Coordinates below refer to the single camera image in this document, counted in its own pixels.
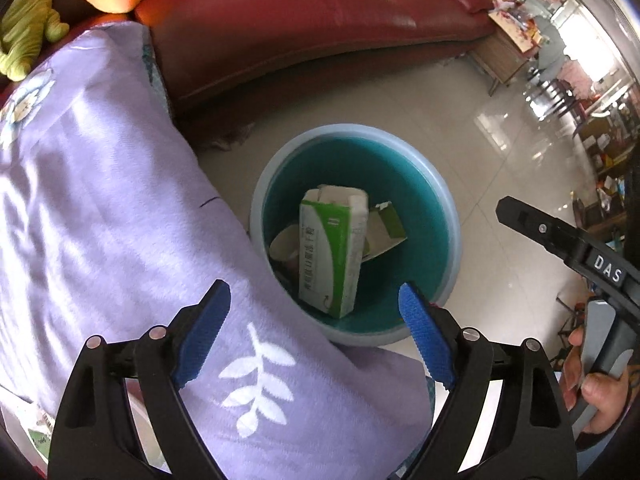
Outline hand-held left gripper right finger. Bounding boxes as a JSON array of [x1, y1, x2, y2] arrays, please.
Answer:
[[397, 281, 578, 480]]

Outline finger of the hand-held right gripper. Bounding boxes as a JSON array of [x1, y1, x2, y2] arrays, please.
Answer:
[[496, 196, 587, 264]]

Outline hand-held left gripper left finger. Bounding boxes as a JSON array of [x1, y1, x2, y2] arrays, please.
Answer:
[[47, 279, 232, 480]]

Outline light blue plastic bin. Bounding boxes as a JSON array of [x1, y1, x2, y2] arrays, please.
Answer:
[[248, 123, 462, 347]]

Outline person's right hand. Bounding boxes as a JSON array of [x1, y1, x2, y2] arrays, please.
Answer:
[[559, 327, 636, 434]]

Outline green cardboard piece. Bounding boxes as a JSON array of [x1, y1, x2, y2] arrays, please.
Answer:
[[362, 201, 408, 262]]

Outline green and white carton box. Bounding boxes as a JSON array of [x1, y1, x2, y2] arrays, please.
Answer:
[[298, 185, 370, 319]]

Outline brown paper cup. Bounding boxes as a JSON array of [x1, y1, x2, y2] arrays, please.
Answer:
[[270, 224, 301, 267]]

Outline dark chair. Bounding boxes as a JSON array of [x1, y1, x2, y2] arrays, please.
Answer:
[[527, 72, 583, 122]]

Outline purple floral blanket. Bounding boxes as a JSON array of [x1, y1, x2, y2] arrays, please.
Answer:
[[0, 22, 436, 480]]

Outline wooden side table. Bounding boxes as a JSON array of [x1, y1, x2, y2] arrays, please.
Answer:
[[469, 10, 532, 97]]

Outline green and white paper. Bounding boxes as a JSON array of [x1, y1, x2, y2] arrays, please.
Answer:
[[17, 400, 57, 458]]

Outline pile of colourful packets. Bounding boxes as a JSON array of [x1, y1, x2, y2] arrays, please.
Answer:
[[477, 0, 543, 53]]

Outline dark red leather sofa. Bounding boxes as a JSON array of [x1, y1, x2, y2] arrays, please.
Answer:
[[50, 0, 496, 128]]

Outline green plush toy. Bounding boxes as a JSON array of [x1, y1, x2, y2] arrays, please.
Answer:
[[0, 0, 70, 81]]

